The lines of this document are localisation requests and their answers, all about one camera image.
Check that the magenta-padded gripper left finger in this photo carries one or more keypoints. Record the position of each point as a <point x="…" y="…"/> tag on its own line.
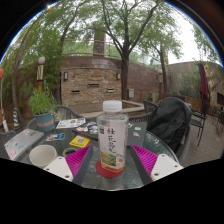
<point x="58" y="167"/>

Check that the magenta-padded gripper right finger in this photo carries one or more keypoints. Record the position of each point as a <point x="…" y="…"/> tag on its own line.
<point x="165" y="165"/>

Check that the clear plastic drink bottle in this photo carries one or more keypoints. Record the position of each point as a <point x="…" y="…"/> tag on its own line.
<point x="112" y="140"/>

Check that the white ceramic mug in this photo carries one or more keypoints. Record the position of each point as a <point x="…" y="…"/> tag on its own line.
<point x="42" y="155"/>

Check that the grey wicker patio chair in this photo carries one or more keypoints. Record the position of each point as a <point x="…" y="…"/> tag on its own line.
<point x="68" y="113"/>
<point x="185" y="150"/>

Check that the blue printed card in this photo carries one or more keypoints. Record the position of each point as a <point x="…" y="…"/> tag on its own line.
<point x="55" y="137"/>

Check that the yellow card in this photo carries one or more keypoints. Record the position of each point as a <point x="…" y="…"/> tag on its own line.
<point x="80" y="141"/>

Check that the dark laptop with stickers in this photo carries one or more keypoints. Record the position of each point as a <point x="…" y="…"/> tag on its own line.
<point x="136" y="140"/>

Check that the flat round red coaster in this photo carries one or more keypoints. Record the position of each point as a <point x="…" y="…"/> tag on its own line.
<point x="101" y="171"/>

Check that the grey laptop with stickers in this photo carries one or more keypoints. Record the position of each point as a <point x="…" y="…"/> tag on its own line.
<point x="21" y="143"/>

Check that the black backpack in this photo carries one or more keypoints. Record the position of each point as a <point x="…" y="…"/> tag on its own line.
<point x="170" y="121"/>

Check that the white printed leaflet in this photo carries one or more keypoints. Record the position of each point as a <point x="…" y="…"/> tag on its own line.
<point x="70" y="123"/>

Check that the black metal chair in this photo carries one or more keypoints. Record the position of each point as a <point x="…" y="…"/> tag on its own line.
<point x="199" y="121"/>

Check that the green plant in blue pot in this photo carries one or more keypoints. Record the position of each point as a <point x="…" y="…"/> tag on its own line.
<point x="42" y="106"/>

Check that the blue yellow striped cone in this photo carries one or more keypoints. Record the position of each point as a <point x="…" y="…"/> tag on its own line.
<point x="16" y="118"/>

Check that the leaning pale-trunk tree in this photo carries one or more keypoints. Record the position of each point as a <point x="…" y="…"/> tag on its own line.
<point x="15" y="96"/>

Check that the closed maroon patio umbrella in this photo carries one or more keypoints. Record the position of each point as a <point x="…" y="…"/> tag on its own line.
<point x="203" y="85"/>

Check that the dark-trunk tree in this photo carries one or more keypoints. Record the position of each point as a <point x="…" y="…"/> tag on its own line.
<point x="124" y="80"/>

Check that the wall lantern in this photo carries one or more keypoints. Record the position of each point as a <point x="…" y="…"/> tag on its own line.
<point x="65" y="76"/>
<point x="118" y="76"/>

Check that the wooden lamp post, globe light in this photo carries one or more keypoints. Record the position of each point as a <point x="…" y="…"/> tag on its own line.
<point x="40" y="75"/>

